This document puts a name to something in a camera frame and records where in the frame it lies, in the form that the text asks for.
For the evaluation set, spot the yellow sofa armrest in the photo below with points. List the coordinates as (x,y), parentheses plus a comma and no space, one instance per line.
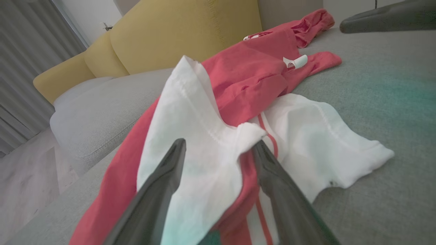
(61,78)

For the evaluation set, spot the red and white jersey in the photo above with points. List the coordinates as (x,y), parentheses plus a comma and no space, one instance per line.
(245,68)

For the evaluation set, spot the grey pleated curtain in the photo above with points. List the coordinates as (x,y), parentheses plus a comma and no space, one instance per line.
(27,68)

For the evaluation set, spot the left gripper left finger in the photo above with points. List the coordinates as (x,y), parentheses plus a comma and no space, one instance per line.
(150,204)

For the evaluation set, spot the large grey sofa seat cushion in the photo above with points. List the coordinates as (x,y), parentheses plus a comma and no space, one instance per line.
(374,102)

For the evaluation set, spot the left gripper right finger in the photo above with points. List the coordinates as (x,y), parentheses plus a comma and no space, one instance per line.
(289,211)

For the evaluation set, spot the white door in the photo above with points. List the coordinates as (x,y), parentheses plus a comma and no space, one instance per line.
(92,17)

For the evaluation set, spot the narrow yellow sofa backrest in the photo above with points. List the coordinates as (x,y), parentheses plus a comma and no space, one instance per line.
(105,58)

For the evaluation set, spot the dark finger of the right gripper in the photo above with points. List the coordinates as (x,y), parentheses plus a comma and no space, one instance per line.
(391,17)

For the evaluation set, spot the small grey sofa seat cushion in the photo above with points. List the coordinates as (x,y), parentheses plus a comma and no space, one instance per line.
(75,93)

